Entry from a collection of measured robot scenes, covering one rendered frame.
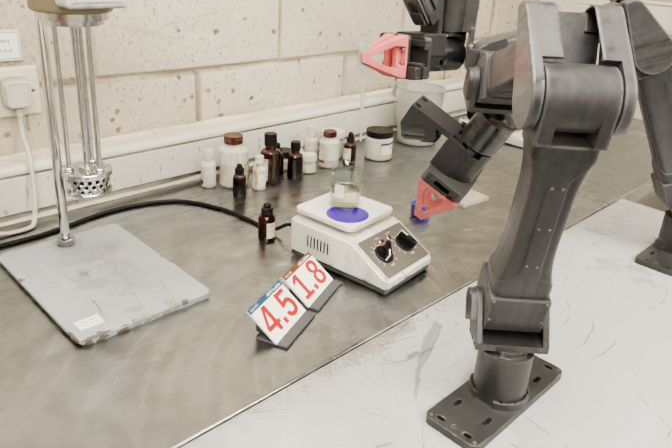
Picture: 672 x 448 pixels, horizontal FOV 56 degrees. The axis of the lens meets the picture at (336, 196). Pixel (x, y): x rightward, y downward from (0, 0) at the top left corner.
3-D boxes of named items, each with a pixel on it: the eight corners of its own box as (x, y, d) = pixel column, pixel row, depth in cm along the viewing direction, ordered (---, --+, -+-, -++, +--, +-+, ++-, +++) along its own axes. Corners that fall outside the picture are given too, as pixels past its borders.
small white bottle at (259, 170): (252, 186, 133) (252, 153, 131) (265, 186, 134) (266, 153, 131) (252, 191, 131) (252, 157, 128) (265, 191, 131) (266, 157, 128)
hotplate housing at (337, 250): (430, 268, 104) (436, 225, 101) (385, 298, 94) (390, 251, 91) (328, 227, 117) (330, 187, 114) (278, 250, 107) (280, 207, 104)
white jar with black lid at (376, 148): (359, 158, 155) (361, 130, 152) (370, 151, 160) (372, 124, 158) (385, 163, 152) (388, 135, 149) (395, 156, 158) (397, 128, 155)
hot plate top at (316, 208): (395, 212, 105) (395, 207, 105) (351, 234, 96) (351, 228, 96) (339, 192, 112) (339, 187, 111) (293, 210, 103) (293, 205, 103)
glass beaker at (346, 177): (361, 215, 102) (365, 168, 99) (328, 214, 101) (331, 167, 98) (359, 201, 107) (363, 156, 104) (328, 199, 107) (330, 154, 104)
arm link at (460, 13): (436, -7, 99) (513, 0, 98) (435, -11, 107) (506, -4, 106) (426, 66, 104) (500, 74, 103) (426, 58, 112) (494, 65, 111)
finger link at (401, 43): (372, 36, 94) (418, 35, 99) (343, 32, 99) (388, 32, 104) (369, 82, 96) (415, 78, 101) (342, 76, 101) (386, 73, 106)
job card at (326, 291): (341, 283, 98) (343, 260, 96) (318, 312, 90) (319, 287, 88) (306, 274, 100) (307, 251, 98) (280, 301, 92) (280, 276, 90)
